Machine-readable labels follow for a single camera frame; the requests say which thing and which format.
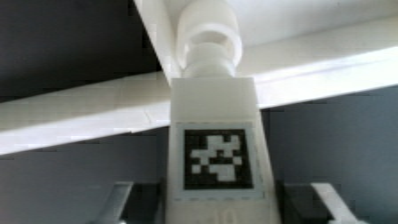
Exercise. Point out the white table leg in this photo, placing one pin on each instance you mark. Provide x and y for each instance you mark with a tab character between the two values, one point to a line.
221	191

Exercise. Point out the white square tabletop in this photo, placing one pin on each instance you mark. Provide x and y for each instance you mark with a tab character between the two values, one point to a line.
301	36

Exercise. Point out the white U-shaped obstacle frame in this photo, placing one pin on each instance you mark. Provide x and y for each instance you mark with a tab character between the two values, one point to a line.
123	105

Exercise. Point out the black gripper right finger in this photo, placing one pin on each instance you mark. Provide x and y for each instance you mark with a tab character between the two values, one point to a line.
311	204

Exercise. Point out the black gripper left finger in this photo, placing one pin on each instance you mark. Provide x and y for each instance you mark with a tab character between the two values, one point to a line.
132	206

